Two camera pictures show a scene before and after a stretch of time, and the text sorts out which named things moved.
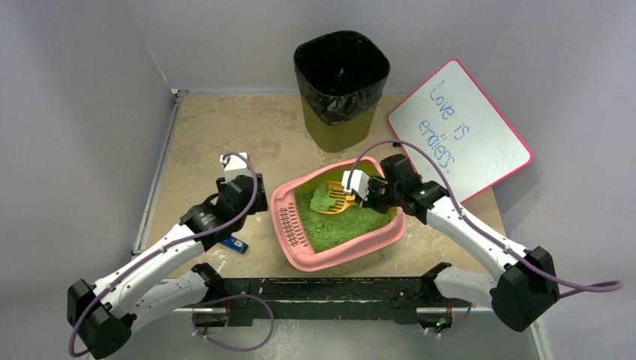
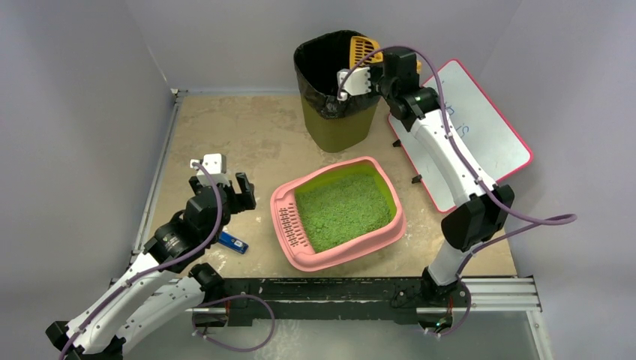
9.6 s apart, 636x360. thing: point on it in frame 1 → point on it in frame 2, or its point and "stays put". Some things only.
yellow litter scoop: (343, 202) → (361, 46)
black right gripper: (374, 187) → (376, 81)
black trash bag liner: (340, 73) stays put
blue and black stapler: (236, 244) stays put
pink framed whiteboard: (451, 118) stays put
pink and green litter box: (320, 226) stays put
